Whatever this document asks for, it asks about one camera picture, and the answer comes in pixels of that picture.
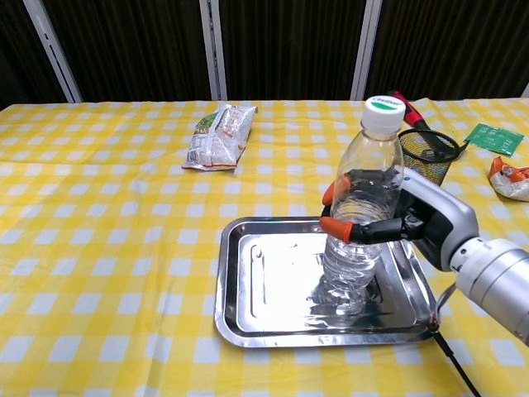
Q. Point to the transparent plastic bottle white cap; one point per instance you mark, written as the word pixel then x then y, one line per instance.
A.
pixel 363 153

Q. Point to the white snack bag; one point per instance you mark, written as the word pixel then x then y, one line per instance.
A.
pixel 219 140

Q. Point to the yellow white checked tablecloth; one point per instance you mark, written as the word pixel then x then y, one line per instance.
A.
pixel 103 248

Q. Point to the crumpled orange white packet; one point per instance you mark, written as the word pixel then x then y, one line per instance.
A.
pixel 510 180

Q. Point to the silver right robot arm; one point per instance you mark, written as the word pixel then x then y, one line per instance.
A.
pixel 496 277

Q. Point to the stainless steel rectangular tray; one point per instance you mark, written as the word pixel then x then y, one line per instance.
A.
pixel 273 289

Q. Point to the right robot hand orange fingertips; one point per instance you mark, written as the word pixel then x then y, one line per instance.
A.
pixel 446 215

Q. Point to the black mesh pen cup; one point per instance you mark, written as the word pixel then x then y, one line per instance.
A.
pixel 432 163

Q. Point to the green flat sachet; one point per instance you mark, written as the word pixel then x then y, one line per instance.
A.
pixel 494 138

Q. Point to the white partition post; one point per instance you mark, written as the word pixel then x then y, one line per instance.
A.
pixel 51 49
pixel 525 92
pixel 213 49
pixel 365 49

